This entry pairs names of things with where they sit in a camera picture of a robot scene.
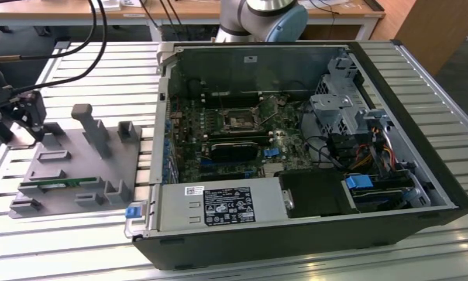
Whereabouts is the wooden cabinet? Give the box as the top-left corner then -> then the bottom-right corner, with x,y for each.
369,0 -> 468,77

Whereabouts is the black PC case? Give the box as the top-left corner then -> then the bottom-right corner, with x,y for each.
123,39 -> 468,272

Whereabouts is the green RAM stick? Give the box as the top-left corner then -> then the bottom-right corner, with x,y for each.
20,176 -> 99,189

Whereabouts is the black graphics card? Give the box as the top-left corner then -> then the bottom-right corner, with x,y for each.
210,140 -> 261,163

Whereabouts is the silver chipset heatsink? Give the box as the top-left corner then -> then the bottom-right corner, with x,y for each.
263,163 -> 287,177

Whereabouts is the thick black cable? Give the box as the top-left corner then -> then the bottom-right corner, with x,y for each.
11,0 -> 110,94
18,0 -> 99,61

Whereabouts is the metal locking lever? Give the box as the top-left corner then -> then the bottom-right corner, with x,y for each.
258,101 -> 271,125

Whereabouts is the silver power supply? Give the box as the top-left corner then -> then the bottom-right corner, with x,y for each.
155,177 -> 295,231

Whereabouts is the metal socket cover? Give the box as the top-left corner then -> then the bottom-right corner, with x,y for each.
255,94 -> 290,124

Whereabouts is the blue disk carrier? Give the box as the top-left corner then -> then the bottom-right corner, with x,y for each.
346,174 -> 413,207

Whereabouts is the silver disk bay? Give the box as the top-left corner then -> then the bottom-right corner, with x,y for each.
310,56 -> 397,139

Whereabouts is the CPU socket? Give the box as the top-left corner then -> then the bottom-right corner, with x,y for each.
222,108 -> 261,131

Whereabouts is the black RAM slot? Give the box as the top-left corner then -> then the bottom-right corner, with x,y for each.
206,131 -> 283,139
209,135 -> 286,145

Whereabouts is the wooden desk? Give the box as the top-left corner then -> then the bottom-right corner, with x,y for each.
0,0 -> 387,42

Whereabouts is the grey parts rack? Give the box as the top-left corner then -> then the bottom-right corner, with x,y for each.
8,104 -> 144,219

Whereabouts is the green motherboard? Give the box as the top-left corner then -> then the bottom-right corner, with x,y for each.
166,93 -> 318,184

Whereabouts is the black plastic shroud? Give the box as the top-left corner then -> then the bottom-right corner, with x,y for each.
279,170 -> 357,220

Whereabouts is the orange yellow wire bundle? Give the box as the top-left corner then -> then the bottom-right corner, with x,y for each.
351,145 -> 401,171

